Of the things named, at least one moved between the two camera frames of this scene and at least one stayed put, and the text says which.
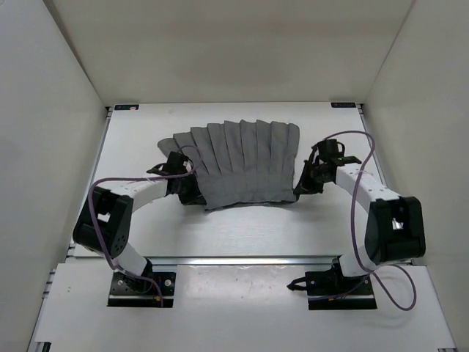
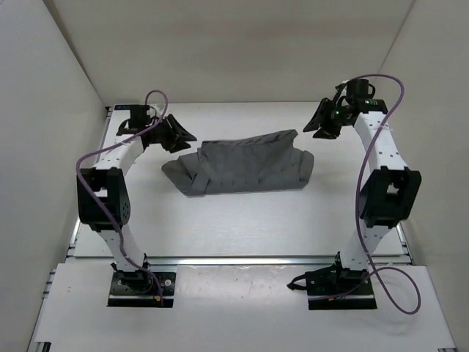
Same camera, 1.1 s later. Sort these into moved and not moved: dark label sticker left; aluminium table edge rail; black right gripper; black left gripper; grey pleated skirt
Moved: black left gripper; grey pleated skirt; black right gripper
Not moved: aluminium table edge rail; dark label sticker left
